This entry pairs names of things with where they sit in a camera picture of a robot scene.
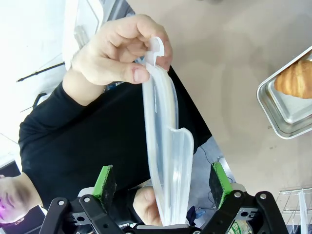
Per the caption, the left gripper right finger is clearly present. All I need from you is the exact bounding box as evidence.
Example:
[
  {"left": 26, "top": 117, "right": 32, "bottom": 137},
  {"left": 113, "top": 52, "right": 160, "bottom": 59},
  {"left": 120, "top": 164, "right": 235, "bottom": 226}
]
[{"left": 201, "top": 161, "right": 290, "bottom": 234}]

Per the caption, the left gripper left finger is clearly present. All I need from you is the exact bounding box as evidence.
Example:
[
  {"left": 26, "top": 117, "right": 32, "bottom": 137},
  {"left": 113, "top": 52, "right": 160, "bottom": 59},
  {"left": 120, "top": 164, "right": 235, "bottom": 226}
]
[{"left": 45, "top": 165, "right": 124, "bottom": 234}]

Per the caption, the translucent plastic lid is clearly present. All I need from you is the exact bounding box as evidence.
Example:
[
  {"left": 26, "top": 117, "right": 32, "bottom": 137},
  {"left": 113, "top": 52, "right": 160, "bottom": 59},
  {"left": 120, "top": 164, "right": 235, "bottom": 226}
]
[
  {"left": 297, "top": 189, "right": 307, "bottom": 234},
  {"left": 142, "top": 36, "right": 195, "bottom": 227}
]

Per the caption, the steel rectangular container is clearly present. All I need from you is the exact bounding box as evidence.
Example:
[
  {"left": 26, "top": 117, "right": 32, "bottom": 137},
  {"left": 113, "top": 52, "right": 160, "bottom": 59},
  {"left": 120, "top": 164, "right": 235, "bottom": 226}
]
[{"left": 256, "top": 45, "right": 312, "bottom": 140}]

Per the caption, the golden croissant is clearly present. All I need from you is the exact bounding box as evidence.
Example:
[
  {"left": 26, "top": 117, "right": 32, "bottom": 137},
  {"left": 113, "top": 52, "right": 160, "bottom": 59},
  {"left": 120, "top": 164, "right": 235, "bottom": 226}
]
[{"left": 273, "top": 59, "right": 312, "bottom": 99}]

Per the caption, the person's left forearm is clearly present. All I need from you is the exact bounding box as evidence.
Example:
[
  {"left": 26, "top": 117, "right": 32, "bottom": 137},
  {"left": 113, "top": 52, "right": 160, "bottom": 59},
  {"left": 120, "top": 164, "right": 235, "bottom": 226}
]
[{"left": 133, "top": 186, "right": 163, "bottom": 226}]

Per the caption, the person's right forearm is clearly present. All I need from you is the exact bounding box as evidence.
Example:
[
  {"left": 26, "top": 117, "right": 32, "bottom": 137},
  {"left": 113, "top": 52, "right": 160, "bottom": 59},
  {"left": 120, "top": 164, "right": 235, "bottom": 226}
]
[{"left": 62, "top": 69, "right": 107, "bottom": 107}]

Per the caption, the person's right hand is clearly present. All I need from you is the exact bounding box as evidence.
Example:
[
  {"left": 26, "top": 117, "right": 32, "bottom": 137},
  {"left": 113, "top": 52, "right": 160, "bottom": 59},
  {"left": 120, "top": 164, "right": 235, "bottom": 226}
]
[{"left": 65, "top": 14, "right": 174, "bottom": 86}]

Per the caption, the blue plastic bag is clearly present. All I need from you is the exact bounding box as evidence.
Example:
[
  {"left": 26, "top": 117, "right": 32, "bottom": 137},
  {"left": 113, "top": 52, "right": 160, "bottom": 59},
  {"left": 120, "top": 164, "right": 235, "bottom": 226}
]
[{"left": 195, "top": 207, "right": 208, "bottom": 220}]

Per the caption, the person's black T-shirt torso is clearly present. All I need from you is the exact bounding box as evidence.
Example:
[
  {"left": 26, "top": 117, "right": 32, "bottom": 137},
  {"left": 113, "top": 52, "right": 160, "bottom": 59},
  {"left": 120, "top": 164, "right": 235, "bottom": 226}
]
[{"left": 18, "top": 65, "right": 213, "bottom": 234}]

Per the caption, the yellow green food bag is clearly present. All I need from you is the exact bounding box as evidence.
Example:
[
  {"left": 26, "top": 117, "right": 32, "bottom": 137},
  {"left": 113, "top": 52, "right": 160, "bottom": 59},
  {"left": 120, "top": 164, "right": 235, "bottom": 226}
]
[{"left": 228, "top": 218, "right": 253, "bottom": 234}]

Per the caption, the person's head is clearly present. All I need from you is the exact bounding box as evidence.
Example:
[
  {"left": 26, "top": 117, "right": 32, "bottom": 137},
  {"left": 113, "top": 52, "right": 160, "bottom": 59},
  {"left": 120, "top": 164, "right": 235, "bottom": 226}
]
[{"left": 0, "top": 173, "right": 44, "bottom": 224}]

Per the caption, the thin black stand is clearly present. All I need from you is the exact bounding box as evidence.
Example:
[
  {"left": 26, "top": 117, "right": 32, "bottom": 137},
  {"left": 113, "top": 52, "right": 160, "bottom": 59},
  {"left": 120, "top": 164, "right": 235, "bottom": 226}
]
[{"left": 16, "top": 62, "right": 66, "bottom": 83}]

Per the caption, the silver wire rack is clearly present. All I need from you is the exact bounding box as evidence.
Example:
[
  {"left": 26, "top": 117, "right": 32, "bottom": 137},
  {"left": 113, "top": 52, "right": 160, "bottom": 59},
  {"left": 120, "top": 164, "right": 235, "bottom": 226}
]
[{"left": 277, "top": 189, "right": 312, "bottom": 234}]

